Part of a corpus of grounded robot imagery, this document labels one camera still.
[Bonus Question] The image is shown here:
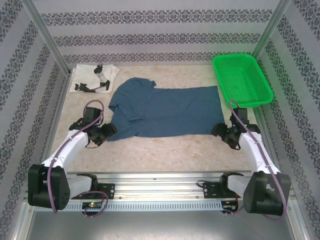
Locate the blue t-shirt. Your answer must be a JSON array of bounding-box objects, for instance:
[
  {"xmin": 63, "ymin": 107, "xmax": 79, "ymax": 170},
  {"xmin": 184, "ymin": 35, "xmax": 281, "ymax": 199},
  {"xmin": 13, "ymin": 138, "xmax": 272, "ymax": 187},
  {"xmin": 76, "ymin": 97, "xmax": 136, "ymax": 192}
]
[{"xmin": 107, "ymin": 77, "xmax": 225, "ymax": 143}]

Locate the green plastic basket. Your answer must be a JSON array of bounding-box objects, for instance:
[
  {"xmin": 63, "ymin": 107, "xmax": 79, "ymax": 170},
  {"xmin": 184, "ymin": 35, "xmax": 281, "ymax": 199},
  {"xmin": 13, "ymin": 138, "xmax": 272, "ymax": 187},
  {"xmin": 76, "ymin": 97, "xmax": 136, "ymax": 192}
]
[{"xmin": 211, "ymin": 52, "xmax": 274, "ymax": 110}]

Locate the folded white printed t-shirt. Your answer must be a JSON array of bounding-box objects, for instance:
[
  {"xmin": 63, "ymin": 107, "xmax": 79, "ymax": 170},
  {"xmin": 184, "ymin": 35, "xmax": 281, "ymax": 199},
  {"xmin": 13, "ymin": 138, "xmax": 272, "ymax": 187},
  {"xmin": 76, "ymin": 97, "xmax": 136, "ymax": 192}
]
[{"xmin": 69, "ymin": 63, "xmax": 121, "ymax": 95}]

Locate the grey metal shelf panel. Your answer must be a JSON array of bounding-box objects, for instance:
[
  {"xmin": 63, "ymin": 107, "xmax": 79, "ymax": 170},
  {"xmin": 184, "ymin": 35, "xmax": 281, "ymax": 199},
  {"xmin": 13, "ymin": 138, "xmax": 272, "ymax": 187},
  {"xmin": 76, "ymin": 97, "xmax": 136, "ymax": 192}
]
[{"xmin": 27, "ymin": 211, "xmax": 301, "ymax": 240}]

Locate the aluminium side rail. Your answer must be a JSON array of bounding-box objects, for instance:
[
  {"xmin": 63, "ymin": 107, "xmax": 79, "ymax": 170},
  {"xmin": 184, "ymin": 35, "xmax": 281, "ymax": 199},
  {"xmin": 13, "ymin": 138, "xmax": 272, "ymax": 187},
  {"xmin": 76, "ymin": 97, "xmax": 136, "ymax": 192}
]
[
  {"xmin": 36, "ymin": 71, "xmax": 73, "ymax": 182},
  {"xmin": 251, "ymin": 107, "xmax": 285, "ymax": 180}
]

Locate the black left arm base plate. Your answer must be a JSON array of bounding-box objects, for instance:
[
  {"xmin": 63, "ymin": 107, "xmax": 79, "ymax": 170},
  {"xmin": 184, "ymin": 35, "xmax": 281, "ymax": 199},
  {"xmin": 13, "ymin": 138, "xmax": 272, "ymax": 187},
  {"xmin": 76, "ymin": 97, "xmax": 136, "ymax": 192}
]
[{"xmin": 96, "ymin": 183, "xmax": 116, "ymax": 200}]

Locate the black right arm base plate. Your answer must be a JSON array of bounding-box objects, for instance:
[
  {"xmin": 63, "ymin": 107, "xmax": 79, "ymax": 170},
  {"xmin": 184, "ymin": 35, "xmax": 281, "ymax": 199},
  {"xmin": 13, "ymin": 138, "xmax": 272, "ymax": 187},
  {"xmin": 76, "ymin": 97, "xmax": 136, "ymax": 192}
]
[{"xmin": 203, "ymin": 181, "xmax": 226, "ymax": 200}]

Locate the aluminium mounting rail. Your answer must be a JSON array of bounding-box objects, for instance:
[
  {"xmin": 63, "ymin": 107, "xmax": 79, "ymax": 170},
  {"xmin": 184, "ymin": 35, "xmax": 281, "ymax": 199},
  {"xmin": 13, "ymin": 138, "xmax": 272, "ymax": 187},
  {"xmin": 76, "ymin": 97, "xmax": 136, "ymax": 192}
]
[{"xmin": 23, "ymin": 170, "xmax": 294, "ymax": 201}]

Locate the white slotted cable duct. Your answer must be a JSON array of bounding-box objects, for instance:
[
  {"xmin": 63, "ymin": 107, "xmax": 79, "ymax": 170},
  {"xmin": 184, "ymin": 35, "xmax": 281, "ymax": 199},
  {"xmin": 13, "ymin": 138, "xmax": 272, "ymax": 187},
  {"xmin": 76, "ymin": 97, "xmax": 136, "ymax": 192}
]
[{"xmin": 34, "ymin": 201, "xmax": 223, "ymax": 211}]

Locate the aluminium frame post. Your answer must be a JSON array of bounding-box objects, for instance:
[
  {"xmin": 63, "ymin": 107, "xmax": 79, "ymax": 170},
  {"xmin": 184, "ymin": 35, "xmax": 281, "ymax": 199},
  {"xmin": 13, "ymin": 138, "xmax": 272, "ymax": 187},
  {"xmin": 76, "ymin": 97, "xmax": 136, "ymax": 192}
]
[
  {"xmin": 22, "ymin": 0, "xmax": 73, "ymax": 76},
  {"xmin": 250, "ymin": 0, "xmax": 301, "ymax": 61}
]

